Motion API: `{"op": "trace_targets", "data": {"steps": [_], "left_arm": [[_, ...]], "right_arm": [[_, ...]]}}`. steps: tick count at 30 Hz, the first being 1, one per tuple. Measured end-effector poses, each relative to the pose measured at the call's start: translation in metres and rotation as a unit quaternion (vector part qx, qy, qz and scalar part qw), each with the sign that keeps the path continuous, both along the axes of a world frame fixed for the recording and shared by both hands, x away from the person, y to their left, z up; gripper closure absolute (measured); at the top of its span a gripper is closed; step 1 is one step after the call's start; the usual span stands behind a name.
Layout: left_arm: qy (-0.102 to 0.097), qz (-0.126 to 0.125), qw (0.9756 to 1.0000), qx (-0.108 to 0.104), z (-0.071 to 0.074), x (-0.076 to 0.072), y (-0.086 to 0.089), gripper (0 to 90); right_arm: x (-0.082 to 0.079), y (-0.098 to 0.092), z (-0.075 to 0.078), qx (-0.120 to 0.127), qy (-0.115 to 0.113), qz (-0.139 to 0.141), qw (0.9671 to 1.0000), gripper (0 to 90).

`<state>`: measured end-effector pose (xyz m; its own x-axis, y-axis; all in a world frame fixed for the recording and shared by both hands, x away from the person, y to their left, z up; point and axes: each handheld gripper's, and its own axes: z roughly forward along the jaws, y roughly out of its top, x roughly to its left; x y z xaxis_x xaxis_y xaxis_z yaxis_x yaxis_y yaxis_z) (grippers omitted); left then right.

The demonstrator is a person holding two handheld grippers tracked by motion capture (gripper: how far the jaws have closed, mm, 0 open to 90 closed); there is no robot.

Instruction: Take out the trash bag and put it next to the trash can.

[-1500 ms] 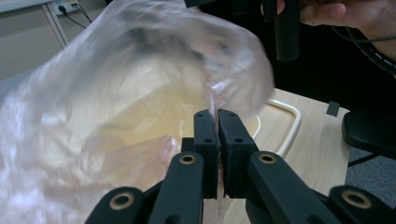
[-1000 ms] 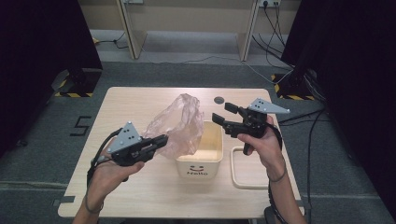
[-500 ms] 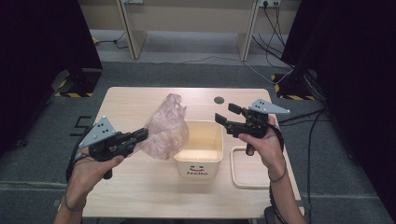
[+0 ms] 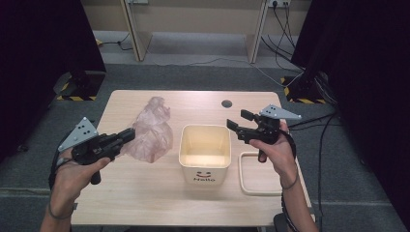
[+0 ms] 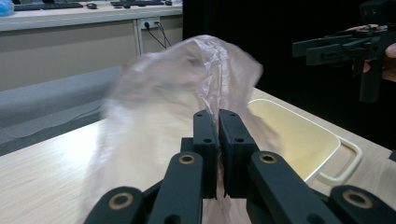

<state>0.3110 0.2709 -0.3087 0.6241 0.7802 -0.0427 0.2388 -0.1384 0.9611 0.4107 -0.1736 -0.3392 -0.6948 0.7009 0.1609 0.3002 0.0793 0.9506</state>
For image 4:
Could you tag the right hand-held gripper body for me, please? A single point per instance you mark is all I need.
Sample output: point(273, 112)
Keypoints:
point(266, 130)

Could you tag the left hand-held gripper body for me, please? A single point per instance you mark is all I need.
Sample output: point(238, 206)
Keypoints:
point(96, 146)

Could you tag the pink translucent plastic bag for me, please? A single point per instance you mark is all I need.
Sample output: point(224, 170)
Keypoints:
point(151, 135)

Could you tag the beige bin with smile print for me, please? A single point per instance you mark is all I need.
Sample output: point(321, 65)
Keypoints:
point(205, 172)

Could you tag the person's right hand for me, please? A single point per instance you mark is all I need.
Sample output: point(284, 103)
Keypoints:
point(282, 161)

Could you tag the person's left hand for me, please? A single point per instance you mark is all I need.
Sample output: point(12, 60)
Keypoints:
point(69, 180)

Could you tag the stand base with striped tape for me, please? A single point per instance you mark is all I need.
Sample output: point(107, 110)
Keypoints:
point(80, 87)
point(303, 92)

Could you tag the gray wrist band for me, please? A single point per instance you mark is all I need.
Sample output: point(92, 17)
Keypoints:
point(58, 217)
point(292, 184)

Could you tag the beige background desk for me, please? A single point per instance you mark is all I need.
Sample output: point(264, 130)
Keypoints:
point(139, 38)

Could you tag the black curtain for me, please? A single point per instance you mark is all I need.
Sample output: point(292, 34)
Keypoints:
point(38, 48)
point(364, 64)

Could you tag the white power strip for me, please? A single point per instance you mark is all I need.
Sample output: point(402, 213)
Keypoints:
point(278, 3)

